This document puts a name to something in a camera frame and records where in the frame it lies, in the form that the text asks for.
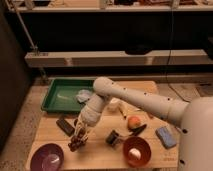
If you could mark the white upper shelf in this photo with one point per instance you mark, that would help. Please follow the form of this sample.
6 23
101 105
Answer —
108 6

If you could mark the orange bowl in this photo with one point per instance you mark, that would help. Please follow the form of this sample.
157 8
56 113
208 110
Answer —
142 146

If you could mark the blue sponge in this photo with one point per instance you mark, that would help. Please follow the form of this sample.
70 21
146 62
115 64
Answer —
165 137

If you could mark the white fabric-covered gripper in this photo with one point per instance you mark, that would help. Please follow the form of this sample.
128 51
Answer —
90 115

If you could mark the white egg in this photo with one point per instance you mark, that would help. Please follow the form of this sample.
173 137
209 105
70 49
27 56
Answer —
135 153

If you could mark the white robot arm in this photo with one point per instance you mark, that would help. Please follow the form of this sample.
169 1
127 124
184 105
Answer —
195 119

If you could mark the metal diagonal pole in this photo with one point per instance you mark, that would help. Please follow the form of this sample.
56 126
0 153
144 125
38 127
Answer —
25 28

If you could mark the black object on shelf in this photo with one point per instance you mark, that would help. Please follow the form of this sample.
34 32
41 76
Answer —
138 45

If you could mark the green plastic tray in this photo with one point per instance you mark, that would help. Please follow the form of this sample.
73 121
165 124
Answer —
61 95

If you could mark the purple bowl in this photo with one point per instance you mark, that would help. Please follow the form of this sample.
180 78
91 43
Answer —
48 157

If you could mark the dark eggplant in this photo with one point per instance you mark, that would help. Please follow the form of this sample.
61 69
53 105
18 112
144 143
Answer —
138 130

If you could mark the dark chocolate bar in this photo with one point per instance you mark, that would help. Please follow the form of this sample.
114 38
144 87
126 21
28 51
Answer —
65 126

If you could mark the dark red grape bunch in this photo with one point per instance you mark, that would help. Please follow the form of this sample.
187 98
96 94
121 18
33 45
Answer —
75 143

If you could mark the white plastic cup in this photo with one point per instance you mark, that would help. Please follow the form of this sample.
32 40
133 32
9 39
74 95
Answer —
113 105

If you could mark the white lower shelf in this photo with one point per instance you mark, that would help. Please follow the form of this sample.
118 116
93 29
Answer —
117 58

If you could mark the white shelf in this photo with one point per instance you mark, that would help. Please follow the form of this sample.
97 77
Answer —
117 58
108 6

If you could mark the orange fruit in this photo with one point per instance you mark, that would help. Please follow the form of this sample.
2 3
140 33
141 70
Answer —
133 122

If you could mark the dark small box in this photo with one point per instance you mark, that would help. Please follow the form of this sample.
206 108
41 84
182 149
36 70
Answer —
112 138

